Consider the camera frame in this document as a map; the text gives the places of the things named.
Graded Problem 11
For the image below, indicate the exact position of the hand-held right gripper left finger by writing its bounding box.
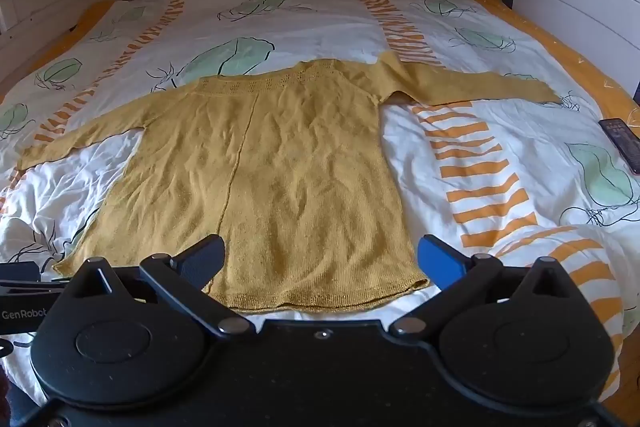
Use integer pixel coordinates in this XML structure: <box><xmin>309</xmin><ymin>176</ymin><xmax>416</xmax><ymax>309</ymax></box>
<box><xmin>61</xmin><ymin>234</ymin><xmax>254</xmax><ymax>339</ymax></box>

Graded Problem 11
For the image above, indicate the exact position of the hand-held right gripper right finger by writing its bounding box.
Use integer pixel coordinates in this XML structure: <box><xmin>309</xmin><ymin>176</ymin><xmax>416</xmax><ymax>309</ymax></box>
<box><xmin>389</xmin><ymin>234</ymin><xmax>577</xmax><ymax>338</ymax></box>

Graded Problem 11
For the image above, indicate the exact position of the black remote control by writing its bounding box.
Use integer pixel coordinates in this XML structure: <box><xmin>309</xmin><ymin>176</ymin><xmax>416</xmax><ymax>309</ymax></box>
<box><xmin>598</xmin><ymin>118</ymin><xmax>640</xmax><ymax>176</ymax></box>

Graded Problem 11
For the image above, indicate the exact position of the white printed duvet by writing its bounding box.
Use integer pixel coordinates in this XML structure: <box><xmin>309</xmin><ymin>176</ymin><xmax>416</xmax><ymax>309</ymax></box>
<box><xmin>0</xmin><ymin>0</ymin><xmax>640</xmax><ymax>408</ymax></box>

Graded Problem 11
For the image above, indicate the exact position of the yellow knit sweater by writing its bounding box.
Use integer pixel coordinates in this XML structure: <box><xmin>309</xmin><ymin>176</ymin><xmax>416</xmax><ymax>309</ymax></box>
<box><xmin>17</xmin><ymin>55</ymin><xmax>562</xmax><ymax>312</ymax></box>

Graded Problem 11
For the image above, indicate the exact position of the orange bed sheet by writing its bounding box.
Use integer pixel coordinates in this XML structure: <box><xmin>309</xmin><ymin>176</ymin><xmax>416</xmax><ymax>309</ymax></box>
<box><xmin>0</xmin><ymin>0</ymin><xmax>640</xmax><ymax>124</ymax></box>

